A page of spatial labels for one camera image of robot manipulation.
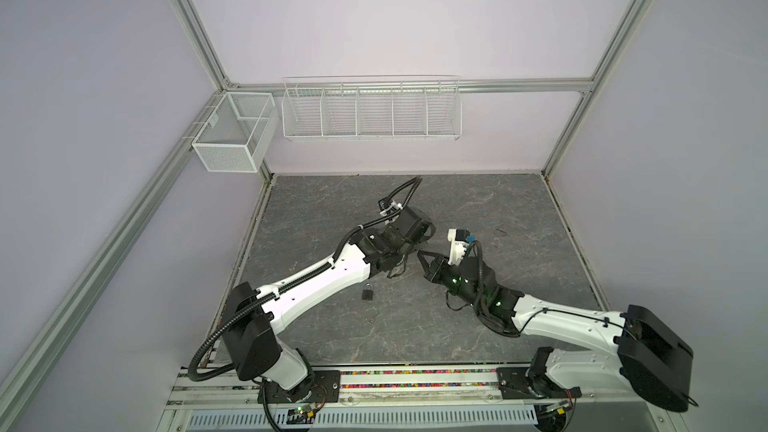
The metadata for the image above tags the black padlock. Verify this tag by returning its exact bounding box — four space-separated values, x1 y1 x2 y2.
361 283 374 302

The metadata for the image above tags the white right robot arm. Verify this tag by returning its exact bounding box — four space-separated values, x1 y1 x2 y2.
417 241 696 413

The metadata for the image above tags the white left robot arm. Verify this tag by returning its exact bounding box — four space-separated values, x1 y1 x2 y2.
220 177 434 392

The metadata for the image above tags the white mesh box basket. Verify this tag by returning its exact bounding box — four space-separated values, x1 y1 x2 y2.
192 92 279 173

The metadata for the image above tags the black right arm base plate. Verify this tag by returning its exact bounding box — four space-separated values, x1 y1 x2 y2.
496 366 582 400

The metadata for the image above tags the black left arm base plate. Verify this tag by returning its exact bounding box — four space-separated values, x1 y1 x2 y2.
258 369 341 404

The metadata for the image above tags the white wire shelf basket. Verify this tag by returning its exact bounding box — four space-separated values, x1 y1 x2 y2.
281 75 463 141

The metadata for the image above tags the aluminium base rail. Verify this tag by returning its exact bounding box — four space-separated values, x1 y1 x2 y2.
167 361 661 412

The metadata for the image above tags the black corrugated cable conduit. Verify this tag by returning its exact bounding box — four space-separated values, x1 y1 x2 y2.
187 293 283 383

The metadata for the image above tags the white vented cable duct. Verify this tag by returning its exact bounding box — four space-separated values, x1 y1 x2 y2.
186 404 538 431

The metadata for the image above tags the aluminium frame post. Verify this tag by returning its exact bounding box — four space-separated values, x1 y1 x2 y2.
542 0 654 181

